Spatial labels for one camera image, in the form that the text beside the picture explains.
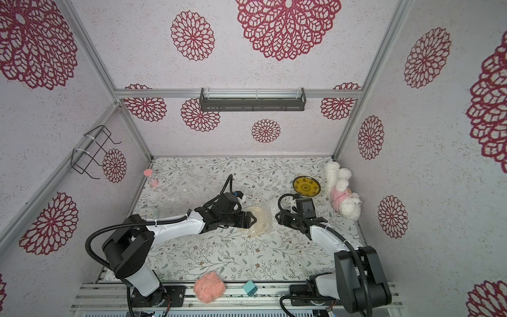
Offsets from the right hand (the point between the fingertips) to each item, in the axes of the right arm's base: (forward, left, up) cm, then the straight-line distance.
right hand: (279, 214), depth 90 cm
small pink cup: (+20, +67, -3) cm, 70 cm away
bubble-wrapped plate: (-2, +8, -4) cm, 9 cm away
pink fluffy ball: (-30, +27, +1) cm, 41 cm away
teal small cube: (-29, +12, -3) cm, 32 cm away
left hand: (-4, +13, +2) cm, 14 cm away
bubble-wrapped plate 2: (+21, -16, -5) cm, 27 cm away
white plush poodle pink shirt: (+6, -29, +3) cm, 30 cm away
